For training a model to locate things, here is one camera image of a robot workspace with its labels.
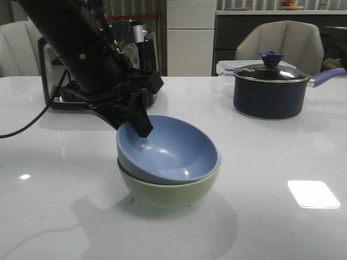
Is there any beige chair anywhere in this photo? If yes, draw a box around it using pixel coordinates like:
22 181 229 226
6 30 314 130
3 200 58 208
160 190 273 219
235 20 324 75
1 21 41 77

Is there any fruit plate on counter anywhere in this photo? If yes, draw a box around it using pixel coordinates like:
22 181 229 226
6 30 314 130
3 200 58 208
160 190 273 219
280 0 304 11

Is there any dark sideboard counter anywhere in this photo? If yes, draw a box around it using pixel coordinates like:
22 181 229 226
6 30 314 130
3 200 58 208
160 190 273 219
211 10 346 76

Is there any blue bowl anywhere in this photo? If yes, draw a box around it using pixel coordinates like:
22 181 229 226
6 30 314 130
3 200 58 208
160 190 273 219
116 115 220 185

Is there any beige chair left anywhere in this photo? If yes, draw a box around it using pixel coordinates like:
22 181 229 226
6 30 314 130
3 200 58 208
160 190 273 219
1 21 41 77

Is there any dark blue saucepan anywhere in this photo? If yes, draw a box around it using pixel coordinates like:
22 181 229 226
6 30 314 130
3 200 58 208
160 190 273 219
234 68 346 119

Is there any glass lid with blue knob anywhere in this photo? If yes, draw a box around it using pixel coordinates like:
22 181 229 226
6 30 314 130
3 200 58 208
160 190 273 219
233 50 310 83

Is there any green bowl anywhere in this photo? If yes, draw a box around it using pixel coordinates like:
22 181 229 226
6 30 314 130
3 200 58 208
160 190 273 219
118 164 221 209

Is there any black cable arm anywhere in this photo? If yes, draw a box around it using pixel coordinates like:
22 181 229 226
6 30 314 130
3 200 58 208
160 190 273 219
0 67 68 139

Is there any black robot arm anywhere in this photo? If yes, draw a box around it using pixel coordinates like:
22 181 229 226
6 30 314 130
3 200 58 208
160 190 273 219
20 1 163 138

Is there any clear plastic food container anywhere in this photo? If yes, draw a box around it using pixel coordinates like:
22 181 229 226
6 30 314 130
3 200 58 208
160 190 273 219
216 60 296 77

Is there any white refrigerator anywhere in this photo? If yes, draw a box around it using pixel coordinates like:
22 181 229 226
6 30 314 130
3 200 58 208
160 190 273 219
166 1 217 76

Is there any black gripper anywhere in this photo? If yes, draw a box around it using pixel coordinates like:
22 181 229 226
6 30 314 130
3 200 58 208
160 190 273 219
60 68 164 138

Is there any beige chair right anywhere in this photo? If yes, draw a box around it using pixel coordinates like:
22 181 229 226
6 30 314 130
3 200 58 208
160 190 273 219
235 20 324 75

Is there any black chrome four-slot toaster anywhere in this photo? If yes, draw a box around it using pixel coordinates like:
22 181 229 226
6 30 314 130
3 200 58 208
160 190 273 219
38 30 158 111

